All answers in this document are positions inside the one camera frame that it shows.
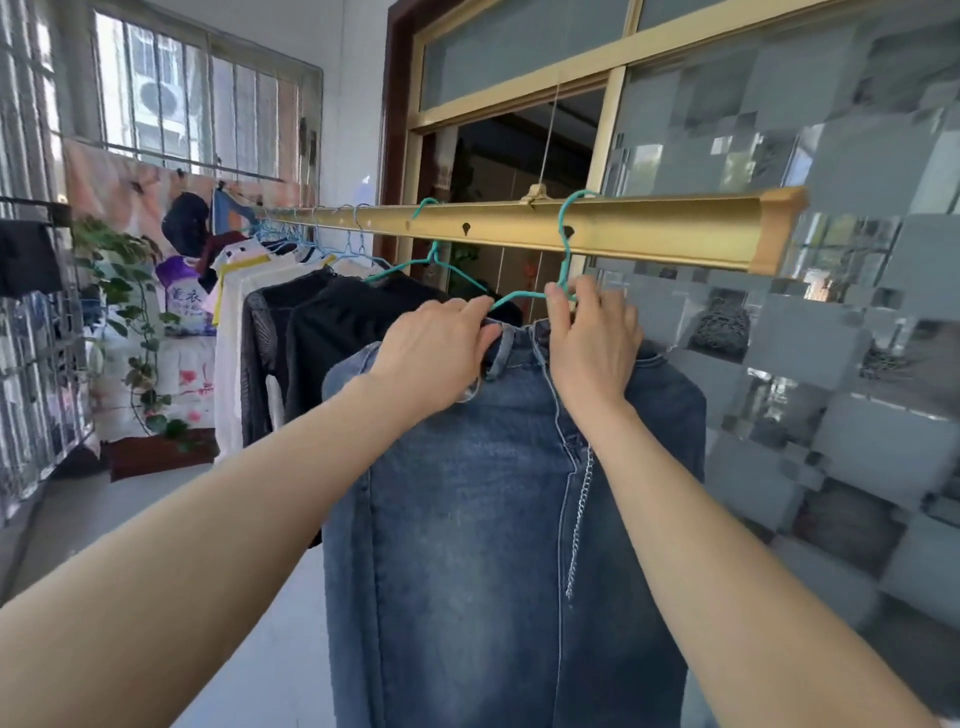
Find black cloth on grille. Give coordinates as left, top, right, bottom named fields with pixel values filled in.
left=0, top=217, right=65, bottom=299

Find navy bucket hat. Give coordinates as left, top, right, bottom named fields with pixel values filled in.
left=161, top=192, right=211, bottom=259

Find blue denim skirt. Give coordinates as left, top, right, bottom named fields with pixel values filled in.
left=322, top=318, right=708, bottom=728

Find person's right hand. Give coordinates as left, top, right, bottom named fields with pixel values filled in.
left=543, top=273, right=645, bottom=425

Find brown door frame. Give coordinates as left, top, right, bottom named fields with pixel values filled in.
left=372, top=0, right=466, bottom=264

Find green leafy plant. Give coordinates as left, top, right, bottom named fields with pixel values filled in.
left=71, top=215, right=200, bottom=451

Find dark red t-shirt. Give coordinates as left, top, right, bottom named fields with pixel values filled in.
left=196, top=230, right=249, bottom=275

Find blue fabric cover white trim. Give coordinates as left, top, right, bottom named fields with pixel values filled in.
left=212, top=187, right=260, bottom=238

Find metal mop poles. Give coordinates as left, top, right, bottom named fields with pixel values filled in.
left=298, top=116, right=320, bottom=208

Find side window metal grille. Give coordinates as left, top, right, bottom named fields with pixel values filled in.
left=0, top=0, right=99, bottom=526

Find black sheer blouse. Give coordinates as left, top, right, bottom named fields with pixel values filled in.
left=239, top=268, right=339, bottom=448

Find gold clothes rail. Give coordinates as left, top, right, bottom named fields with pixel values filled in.
left=254, top=187, right=810, bottom=277

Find purple white detergent bag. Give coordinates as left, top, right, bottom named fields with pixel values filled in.
left=155, top=254, right=219, bottom=337

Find outdoor air conditioner unit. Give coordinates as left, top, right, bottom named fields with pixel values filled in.
left=138, top=78, right=185, bottom=121

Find white red floral cloth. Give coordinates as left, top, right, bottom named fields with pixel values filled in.
left=93, top=333, right=219, bottom=444

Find grey metal window pole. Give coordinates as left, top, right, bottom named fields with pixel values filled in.
left=63, top=134, right=286, bottom=184

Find person's left forearm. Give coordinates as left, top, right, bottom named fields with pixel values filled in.
left=0, top=374, right=421, bottom=728

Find orange patterned hanging sheet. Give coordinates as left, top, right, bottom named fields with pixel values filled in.
left=63, top=138, right=301, bottom=264

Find sheer white lace-collar shirt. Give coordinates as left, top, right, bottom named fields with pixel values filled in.
left=213, top=254, right=335, bottom=463

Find person's right forearm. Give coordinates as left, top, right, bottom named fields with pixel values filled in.
left=577, top=401, right=939, bottom=728

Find teal wire hanger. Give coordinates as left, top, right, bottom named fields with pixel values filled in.
left=487, top=189, right=601, bottom=313
left=363, top=198, right=493, bottom=298

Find person's left hand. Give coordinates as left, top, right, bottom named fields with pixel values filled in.
left=363, top=296, right=502, bottom=421

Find gold framed glass door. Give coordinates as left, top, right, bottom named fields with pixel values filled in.
left=404, top=0, right=960, bottom=728

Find black shorts with logo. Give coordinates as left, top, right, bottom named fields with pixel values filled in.
left=284, top=273, right=526, bottom=425

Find thin steel lift cable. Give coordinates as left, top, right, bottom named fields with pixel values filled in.
left=545, top=71, right=562, bottom=193

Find window with metal bars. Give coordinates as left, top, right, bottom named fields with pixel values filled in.
left=59, top=0, right=324, bottom=185

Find mustard yellow t-shirt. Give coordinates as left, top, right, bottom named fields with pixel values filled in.
left=212, top=253, right=271, bottom=328

